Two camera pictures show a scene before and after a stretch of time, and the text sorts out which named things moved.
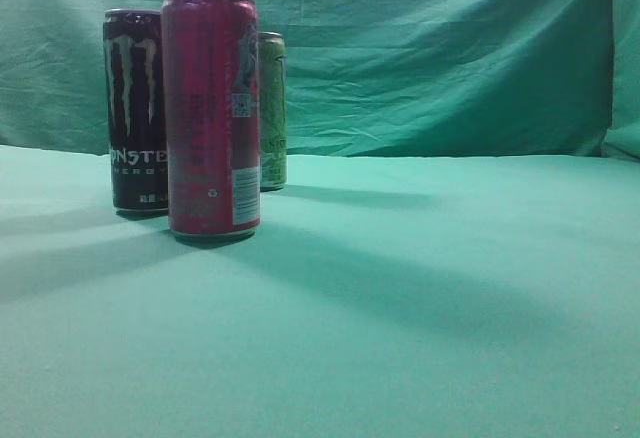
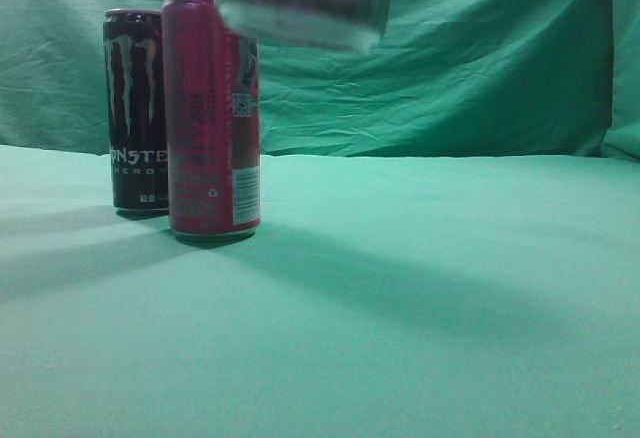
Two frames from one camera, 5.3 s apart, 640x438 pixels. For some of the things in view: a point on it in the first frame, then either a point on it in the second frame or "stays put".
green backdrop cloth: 385,57 stays put
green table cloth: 424,296 stays put
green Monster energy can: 272,111 → 341,4
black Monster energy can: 134,71 stays put
